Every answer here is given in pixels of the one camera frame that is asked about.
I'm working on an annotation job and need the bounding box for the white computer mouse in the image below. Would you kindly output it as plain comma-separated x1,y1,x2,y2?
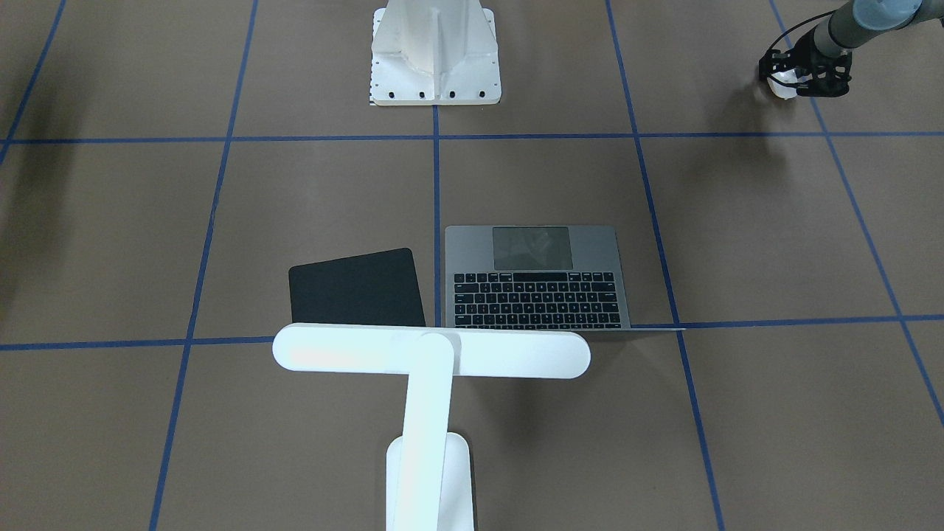
766,70,798,100

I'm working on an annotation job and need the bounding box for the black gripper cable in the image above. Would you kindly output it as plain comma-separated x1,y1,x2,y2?
760,11,853,98

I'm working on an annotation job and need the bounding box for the grey laptop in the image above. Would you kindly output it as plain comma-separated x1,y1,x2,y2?
442,225,676,335

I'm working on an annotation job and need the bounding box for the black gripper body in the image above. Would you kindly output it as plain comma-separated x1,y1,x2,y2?
789,41,830,74

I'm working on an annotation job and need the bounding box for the black mouse pad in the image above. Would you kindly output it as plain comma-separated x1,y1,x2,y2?
288,248,427,327

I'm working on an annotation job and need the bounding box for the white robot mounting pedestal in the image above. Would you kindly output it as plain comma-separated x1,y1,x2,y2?
369,1,502,105

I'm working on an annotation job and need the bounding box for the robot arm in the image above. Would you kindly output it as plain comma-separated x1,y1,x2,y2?
782,1,942,78

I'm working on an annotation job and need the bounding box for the white desk lamp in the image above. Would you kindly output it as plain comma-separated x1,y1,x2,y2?
272,323,592,530

